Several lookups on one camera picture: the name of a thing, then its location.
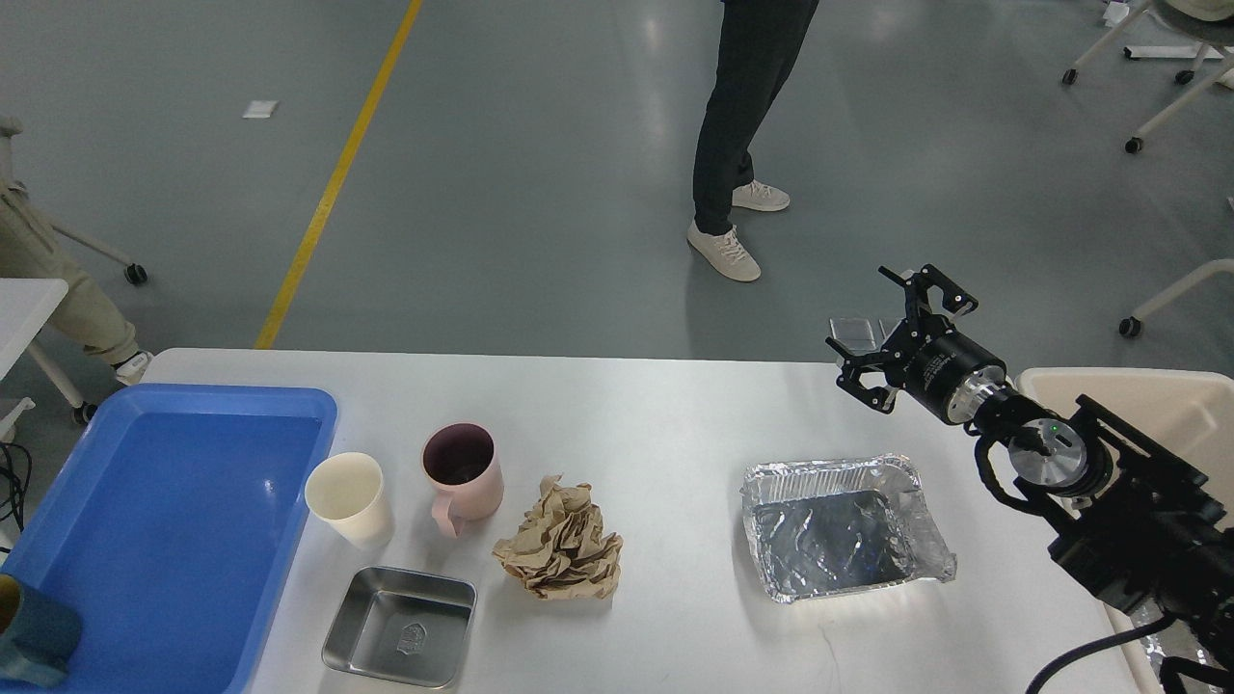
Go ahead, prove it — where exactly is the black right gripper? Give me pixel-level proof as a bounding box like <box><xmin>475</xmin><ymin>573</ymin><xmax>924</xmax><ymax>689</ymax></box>
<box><xmin>827</xmin><ymin>264</ymin><xmax>1006</xmax><ymax>425</ymax></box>

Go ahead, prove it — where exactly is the pink mug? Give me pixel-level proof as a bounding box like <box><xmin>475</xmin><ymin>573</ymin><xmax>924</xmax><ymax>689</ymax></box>
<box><xmin>420</xmin><ymin>422</ymin><xmax>505</xmax><ymax>538</ymax></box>

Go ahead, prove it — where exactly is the square stainless steel tray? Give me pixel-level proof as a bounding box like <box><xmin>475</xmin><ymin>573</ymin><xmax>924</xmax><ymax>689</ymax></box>
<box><xmin>321</xmin><ymin>566</ymin><xmax>478</xmax><ymax>689</ymax></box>

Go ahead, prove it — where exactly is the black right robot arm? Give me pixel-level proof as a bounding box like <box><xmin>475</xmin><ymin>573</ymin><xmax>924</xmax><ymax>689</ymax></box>
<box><xmin>827</xmin><ymin>264</ymin><xmax>1233</xmax><ymax>693</ymax></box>

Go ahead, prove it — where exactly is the clear floor plate right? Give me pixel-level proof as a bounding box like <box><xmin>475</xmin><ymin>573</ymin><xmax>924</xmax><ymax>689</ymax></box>
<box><xmin>872</xmin><ymin>319</ymin><xmax>905</xmax><ymax>349</ymax></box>

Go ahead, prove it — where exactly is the clear floor plate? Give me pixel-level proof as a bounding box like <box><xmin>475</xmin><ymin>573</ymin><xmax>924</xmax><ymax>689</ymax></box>
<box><xmin>829</xmin><ymin>317</ymin><xmax>880</xmax><ymax>353</ymax></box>
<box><xmin>872</xmin><ymin>319</ymin><xmax>905</xmax><ymax>349</ymax></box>

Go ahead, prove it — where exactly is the clear floor plate left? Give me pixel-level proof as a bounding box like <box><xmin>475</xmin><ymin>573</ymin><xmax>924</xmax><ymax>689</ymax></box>
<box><xmin>829</xmin><ymin>317</ymin><xmax>880</xmax><ymax>353</ymax></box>

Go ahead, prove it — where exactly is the aluminium foil tray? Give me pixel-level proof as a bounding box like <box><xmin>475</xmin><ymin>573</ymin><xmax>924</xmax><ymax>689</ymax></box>
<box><xmin>739</xmin><ymin>454</ymin><xmax>959</xmax><ymax>603</ymax></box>

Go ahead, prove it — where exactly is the white chair leg right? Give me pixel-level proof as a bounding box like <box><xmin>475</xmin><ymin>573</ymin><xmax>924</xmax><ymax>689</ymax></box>
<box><xmin>1116</xmin><ymin>258</ymin><xmax>1233</xmax><ymax>340</ymax></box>

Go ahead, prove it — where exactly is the beige plastic bin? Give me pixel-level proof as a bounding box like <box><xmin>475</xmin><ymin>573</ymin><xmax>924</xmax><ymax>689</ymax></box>
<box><xmin>1016</xmin><ymin>367</ymin><xmax>1233</xmax><ymax>693</ymax></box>

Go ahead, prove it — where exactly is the white rolling chair base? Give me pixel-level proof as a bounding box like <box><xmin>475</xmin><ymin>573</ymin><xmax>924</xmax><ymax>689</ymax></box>
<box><xmin>1061</xmin><ymin>0</ymin><xmax>1234</xmax><ymax>153</ymax></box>

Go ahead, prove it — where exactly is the person in dark trousers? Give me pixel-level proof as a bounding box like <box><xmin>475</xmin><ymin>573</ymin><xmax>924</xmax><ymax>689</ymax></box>
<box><xmin>686</xmin><ymin>1</ymin><xmax>819</xmax><ymax>282</ymax></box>

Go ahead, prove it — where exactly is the crumpled brown paper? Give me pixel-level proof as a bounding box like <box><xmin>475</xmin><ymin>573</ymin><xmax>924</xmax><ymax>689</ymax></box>
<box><xmin>491</xmin><ymin>474</ymin><xmax>623</xmax><ymax>601</ymax></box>

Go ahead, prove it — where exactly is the cream paper cup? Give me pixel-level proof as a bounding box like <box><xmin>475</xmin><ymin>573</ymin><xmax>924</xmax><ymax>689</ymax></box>
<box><xmin>304</xmin><ymin>452</ymin><xmax>395</xmax><ymax>550</ymax></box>

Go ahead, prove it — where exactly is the blue plastic tray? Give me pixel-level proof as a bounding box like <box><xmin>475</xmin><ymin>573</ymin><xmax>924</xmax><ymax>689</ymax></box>
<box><xmin>2</xmin><ymin>384</ymin><xmax>336</xmax><ymax>693</ymax></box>

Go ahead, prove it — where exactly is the white chair left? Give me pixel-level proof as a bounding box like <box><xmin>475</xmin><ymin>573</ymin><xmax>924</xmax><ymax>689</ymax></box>
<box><xmin>51</xmin><ymin>224</ymin><xmax>149</xmax><ymax>286</ymax></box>

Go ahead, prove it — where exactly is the person in beige trousers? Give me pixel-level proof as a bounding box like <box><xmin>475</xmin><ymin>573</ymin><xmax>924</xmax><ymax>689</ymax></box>
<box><xmin>0</xmin><ymin>116</ymin><xmax>155</xmax><ymax>387</ymax></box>

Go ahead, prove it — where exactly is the white side table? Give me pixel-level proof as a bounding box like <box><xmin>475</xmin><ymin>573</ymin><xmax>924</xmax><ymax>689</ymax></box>
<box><xmin>1</xmin><ymin>278</ymin><xmax>96</xmax><ymax>426</ymax></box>

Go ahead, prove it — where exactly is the teal cup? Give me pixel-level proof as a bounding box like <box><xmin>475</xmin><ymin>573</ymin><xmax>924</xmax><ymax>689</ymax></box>
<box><xmin>1</xmin><ymin>573</ymin><xmax>83</xmax><ymax>689</ymax></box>

